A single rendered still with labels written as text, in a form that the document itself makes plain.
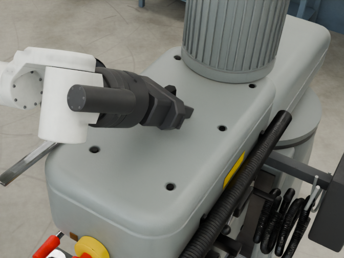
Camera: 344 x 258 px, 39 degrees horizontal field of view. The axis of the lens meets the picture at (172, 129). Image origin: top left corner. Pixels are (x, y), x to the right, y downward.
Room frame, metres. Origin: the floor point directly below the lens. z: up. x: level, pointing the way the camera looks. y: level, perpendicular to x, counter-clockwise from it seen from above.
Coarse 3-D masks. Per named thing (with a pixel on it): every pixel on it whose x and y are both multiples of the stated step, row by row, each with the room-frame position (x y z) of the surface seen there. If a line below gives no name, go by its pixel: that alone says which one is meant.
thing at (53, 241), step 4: (60, 232) 0.53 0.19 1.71; (52, 236) 0.51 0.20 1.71; (56, 236) 0.51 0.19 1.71; (60, 236) 0.52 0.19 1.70; (48, 240) 0.50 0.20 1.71; (52, 240) 0.50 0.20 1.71; (56, 240) 0.51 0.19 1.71; (44, 244) 0.49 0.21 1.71; (48, 244) 0.49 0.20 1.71; (52, 244) 0.50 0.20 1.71; (56, 244) 0.50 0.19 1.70; (40, 248) 0.49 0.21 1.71; (44, 248) 0.49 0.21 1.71; (48, 248) 0.49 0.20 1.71; (52, 248) 0.49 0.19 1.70; (36, 252) 0.48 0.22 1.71; (40, 252) 0.48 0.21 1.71; (44, 252) 0.48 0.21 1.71; (48, 252) 0.48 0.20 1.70; (32, 256) 0.47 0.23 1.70; (36, 256) 0.47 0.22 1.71; (40, 256) 0.47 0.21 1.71; (44, 256) 0.47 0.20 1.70
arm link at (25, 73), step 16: (32, 48) 0.55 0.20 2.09; (16, 64) 0.54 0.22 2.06; (32, 64) 0.54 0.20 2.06; (48, 64) 0.51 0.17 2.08; (64, 64) 0.51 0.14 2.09; (80, 64) 0.51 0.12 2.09; (0, 80) 0.54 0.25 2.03; (16, 80) 0.54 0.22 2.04; (32, 80) 0.56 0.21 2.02; (16, 96) 0.53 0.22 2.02; (32, 96) 0.55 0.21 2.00
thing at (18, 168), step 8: (40, 144) 0.56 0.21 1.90; (48, 144) 0.56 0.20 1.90; (56, 144) 0.56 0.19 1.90; (32, 152) 0.54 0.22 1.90; (40, 152) 0.54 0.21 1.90; (48, 152) 0.54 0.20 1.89; (24, 160) 0.52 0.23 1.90; (32, 160) 0.52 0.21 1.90; (16, 168) 0.50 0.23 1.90; (24, 168) 0.50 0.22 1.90; (0, 176) 0.48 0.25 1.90; (8, 176) 0.48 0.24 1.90; (16, 176) 0.49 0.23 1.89
